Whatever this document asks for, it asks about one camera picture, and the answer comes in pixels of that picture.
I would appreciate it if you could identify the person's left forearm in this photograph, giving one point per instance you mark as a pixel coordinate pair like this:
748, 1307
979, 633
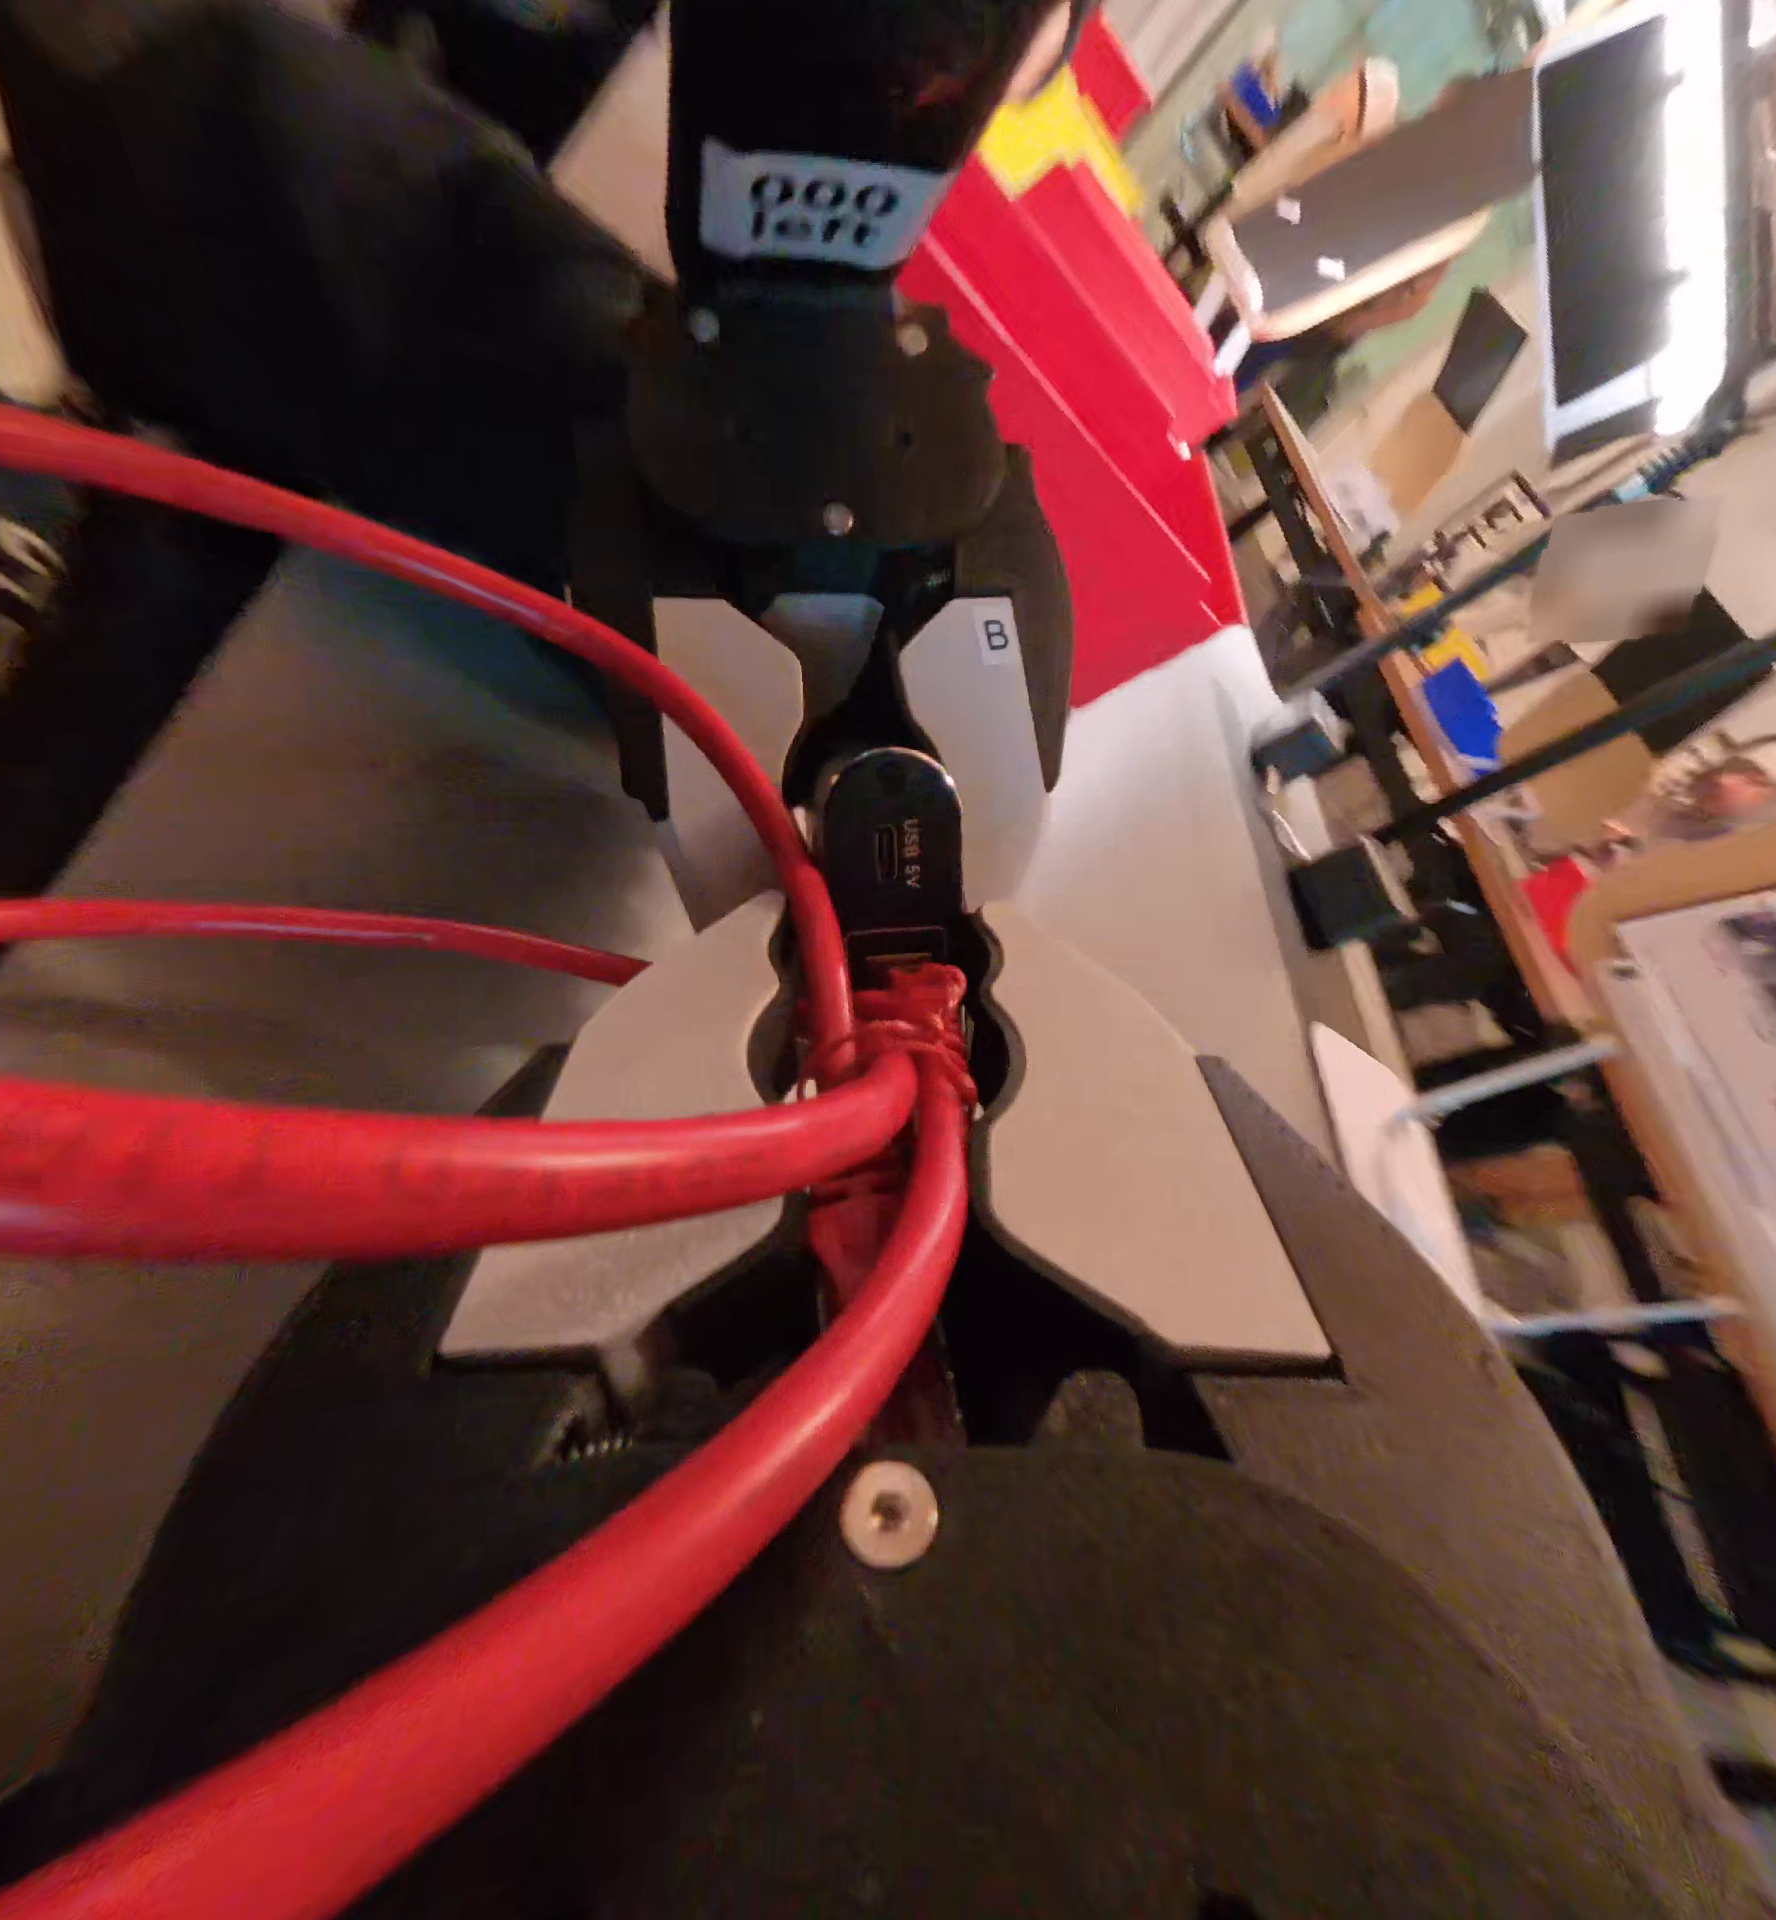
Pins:
304, 271

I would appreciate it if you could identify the black panel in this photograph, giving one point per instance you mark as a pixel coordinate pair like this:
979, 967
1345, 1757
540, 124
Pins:
1479, 353

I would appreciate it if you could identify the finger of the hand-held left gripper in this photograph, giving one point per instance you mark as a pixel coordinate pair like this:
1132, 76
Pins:
722, 721
979, 721

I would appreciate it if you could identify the wooden board with instruction sheet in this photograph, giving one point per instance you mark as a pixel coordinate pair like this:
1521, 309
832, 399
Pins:
1727, 1051

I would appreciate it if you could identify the yellow plastic bin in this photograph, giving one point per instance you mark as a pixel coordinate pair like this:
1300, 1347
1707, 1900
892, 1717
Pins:
1045, 144

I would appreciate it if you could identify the black table clamp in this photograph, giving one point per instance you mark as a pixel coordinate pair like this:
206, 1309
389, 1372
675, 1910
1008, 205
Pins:
1300, 736
1352, 893

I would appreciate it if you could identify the blue plastic bin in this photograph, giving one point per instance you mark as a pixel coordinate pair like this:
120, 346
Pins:
1462, 717

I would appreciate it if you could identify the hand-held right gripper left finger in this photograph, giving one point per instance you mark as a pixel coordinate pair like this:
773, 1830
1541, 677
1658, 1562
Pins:
678, 1035

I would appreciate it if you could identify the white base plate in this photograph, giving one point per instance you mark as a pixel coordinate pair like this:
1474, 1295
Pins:
1366, 1096

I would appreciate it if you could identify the black stand pole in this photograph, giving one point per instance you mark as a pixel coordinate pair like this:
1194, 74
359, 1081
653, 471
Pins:
1609, 724

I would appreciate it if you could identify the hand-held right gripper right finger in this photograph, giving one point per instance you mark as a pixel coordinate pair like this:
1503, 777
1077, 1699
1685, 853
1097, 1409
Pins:
1127, 1169

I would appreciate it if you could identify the studio light panel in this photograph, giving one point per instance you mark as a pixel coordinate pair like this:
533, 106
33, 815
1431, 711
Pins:
1609, 226

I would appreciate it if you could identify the black ethernet port adapter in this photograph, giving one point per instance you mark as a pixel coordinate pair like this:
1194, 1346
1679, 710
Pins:
903, 841

